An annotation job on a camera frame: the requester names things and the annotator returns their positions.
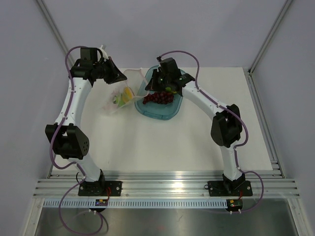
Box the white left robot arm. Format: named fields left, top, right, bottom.
left=45, top=46, right=126, bottom=197

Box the orange toy peach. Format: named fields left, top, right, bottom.
left=122, top=86, right=134, bottom=103

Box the right aluminium frame post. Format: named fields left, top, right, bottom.
left=248, top=0, right=295, bottom=74

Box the aluminium frame post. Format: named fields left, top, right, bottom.
left=34, top=0, right=70, bottom=56
left=248, top=0, right=295, bottom=74

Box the teal plastic tray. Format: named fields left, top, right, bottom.
left=135, top=65, right=183, bottom=120

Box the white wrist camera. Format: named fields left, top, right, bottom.
left=157, top=56, right=165, bottom=68
left=97, top=45, right=108, bottom=62

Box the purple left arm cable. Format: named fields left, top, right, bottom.
left=49, top=45, right=109, bottom=234

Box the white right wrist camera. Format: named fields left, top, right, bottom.
left=157, top=56, right=165, bottom=68

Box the clear zip top bag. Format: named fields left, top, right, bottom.
left=101, top=68, right=149, bottom=115

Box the white slotted cable duct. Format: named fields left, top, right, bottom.
left=43, top=198, right=227, bottom=209

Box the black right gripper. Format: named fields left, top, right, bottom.
left=146, top=69, right=171, bottom=92

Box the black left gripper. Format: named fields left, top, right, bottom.
left=93, top=57, right=126, bottom=85

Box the purple toy grape bunch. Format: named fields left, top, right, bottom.
left=142, top=91, right=174, bottom=105

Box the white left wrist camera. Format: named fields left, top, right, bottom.
left=97, top=45, right=108, bottom=62

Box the left aluminium frame post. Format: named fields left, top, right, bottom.
left=34, top=0, right=70, bottom=56

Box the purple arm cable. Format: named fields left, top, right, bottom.
left=157, top=50, right=265, bottom=214
left=49, top=45, right=109, bottom=234

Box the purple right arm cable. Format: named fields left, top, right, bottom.
left=157, top=50, right=265, bottom=214

